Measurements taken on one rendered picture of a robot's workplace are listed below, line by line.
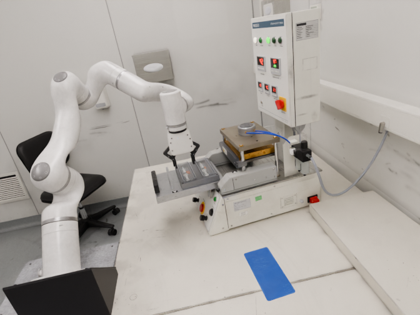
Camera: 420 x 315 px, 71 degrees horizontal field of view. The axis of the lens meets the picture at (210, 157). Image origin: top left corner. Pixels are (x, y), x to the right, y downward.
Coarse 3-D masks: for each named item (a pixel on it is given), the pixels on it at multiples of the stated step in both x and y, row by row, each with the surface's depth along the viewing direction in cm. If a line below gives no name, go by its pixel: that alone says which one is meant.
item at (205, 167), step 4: (196, 160) 138; (200, 160) 138; (204, 160) 137; (200, 164) 133; (204, 164) 133; (208, 164) 132; (200, 168) 130; (204, 168) 129; (208, 168) 128; (204, 172) 125; (208, 172) 125; (212, 172) 124
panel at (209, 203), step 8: (200, 192) 146; (216, 192) 126; (200, 200) 144; (208, 200) 134; (216, 200) 124; (208, 208) 132; (216, 208) 123; (208, 216) 130; (208, 224) 129; (208, 232) 127
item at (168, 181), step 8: (216, 168) 135; (160, 176) 136; (168, 176) 126; (176, 176) 134; (160, 184) 129; (168, 184) 128; (176, 184) 127; (208, 184) 123; (216, 184) 124; (160, 192) 122; (168, 192) 121; (176, 192) 120; (184, 192) 121; (192, 192) 122; (160, 200) 120; (168, 200) 121
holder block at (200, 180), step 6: (210, 162) 136; (192, 168) 133; (180, 174) 129; (198, 174) 127; (216, 174) 124; (180, 180) 124; (198, 180) 122; (204, 180) 123; (210, 180) 124; (216, 180) 124; (186, 186) 122; (192, 186) 122
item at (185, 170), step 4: (180, 164) 137; (184, 164) 136; (188, 164) 135; (180, 168) 133; (184, 168) 132; (188, 168) 132; (184, 172) 128; (188, 172) 128; (192, 172) 127; (184, 176) 125; (188, 176) 124; (192, 176) 124; (184, 180) 122
